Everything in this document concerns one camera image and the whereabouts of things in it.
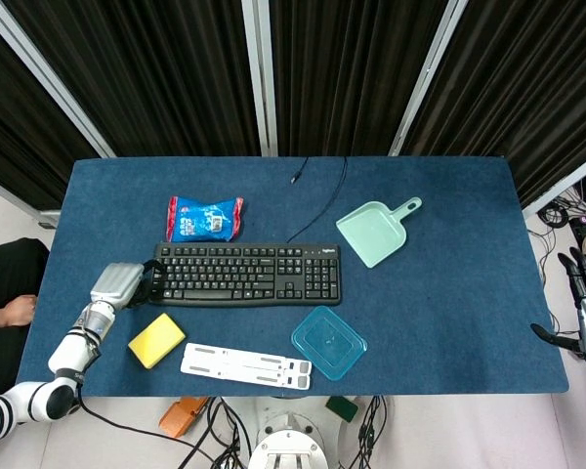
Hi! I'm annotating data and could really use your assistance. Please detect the yellow sponge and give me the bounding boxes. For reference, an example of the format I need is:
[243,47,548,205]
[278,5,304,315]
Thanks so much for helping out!
[127,313,187,370]

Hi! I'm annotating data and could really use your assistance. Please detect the orange foot pedal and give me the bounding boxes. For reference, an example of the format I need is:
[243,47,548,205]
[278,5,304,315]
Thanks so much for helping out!
[157,397,210,439]

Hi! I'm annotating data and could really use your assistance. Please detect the person hand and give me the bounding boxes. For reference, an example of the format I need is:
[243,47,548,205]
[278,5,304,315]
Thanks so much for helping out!
[0,294,37,329]

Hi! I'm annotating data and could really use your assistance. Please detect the black floor cables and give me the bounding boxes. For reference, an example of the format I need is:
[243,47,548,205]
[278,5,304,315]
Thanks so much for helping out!
[77,396,255,469]

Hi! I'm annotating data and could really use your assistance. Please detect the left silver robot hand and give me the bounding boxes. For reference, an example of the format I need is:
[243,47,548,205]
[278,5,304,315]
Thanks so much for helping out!
[89,262,165,310]

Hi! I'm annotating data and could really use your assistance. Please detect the blue table mat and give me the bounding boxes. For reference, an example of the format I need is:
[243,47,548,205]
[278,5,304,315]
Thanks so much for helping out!
[16,155,570,398]

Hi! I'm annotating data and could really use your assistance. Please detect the blue plastic container lid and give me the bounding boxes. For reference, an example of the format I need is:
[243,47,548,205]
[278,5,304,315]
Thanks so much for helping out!
[290,305,369,381]

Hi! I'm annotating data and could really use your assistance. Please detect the silver frame post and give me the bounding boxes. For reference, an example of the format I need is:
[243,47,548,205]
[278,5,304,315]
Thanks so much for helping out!
[388,0,470,157]
[0,0,117,159]
[521,146,586,219]
[240,0,279,157]

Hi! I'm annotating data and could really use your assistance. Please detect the person black clothing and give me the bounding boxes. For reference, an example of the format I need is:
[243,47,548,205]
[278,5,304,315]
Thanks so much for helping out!
[0,237,51,400]

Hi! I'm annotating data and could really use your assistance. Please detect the white folding laptop stand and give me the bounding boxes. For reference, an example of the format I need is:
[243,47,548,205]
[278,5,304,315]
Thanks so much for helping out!
[180,342,314,391]

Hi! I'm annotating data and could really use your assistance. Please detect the black keyboard cable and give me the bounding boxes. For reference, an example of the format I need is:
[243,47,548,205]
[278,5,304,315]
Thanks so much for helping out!
[286,155,349,244]

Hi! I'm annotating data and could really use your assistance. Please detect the black keyboard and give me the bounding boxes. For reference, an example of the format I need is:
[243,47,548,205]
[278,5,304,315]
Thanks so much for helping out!
[147,242,344,308]

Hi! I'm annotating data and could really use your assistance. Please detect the blue snack bag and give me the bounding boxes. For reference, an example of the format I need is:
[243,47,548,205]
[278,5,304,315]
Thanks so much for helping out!
[165,195,245,243]

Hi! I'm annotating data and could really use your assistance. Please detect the black curtain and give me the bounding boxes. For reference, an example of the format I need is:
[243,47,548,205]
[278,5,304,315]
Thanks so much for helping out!
[0,0,586,211]

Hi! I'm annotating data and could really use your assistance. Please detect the green foot pedal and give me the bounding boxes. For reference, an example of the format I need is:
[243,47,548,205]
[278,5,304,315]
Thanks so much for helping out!
[325,396,360,424]

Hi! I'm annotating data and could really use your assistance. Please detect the mint green dustpan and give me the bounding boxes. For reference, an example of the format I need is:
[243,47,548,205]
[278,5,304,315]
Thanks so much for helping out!
[335,196,424,270]

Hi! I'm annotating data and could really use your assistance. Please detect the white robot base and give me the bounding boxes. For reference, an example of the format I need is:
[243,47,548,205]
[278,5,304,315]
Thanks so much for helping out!
[247,396,367,469]

